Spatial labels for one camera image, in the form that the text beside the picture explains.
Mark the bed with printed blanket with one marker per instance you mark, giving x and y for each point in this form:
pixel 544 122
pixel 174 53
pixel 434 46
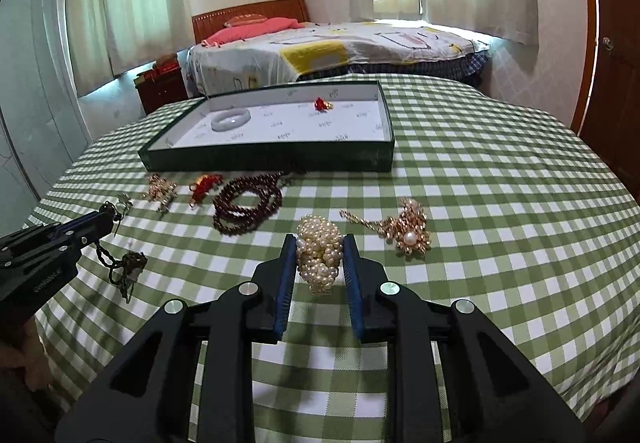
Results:
pixel 350 45

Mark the metal doorknob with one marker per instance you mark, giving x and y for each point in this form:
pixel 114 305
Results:
pixel 607 43

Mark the small red gold charm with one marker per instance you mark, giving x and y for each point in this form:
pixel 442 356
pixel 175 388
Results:
pixel 320 104

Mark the small gold flower ornament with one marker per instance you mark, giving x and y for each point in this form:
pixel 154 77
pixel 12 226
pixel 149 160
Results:
pixel 159 190

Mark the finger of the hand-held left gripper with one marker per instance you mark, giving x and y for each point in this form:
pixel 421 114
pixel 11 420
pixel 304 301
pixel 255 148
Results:
pixel 85 224
pixel 40 248

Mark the red knot charm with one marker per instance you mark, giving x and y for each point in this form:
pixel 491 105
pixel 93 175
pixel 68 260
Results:
pixel 202 185

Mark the white jade bangle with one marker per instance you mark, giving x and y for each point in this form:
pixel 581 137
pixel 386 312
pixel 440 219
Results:
pixel 215 123

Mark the red box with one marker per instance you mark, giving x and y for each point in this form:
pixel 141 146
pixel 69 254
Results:
pixel 167 65

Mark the pink pillow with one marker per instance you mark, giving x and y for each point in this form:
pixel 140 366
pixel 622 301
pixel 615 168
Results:
pixel 250 28

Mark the green jewelry box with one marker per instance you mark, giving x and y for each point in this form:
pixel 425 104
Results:
pixel 280 123

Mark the brown wooden door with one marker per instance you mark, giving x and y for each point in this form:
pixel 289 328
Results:
pixel 615 73

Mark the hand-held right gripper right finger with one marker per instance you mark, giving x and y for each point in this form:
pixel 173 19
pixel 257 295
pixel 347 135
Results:
pixel 352 283

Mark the grey wardrobe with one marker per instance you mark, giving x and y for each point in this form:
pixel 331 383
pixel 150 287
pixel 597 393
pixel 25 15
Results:
pixel 30 73

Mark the wooden headboard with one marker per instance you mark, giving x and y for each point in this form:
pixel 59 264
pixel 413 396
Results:
pixel 240 9

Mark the gold pearl flower brooch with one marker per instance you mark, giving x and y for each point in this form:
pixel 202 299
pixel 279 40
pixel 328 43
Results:
pixel 410 235

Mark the dark wooden nightstand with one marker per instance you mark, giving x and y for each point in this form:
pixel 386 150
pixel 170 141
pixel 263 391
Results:
pixel 162 90

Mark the person's left hand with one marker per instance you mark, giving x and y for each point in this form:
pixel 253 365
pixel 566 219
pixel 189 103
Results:
pixel 20 353

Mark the green checked tablecloth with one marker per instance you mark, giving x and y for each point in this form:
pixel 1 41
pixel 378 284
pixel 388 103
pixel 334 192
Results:
pixel 500 198

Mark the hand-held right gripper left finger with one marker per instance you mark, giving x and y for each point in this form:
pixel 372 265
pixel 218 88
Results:
pixel 285 273

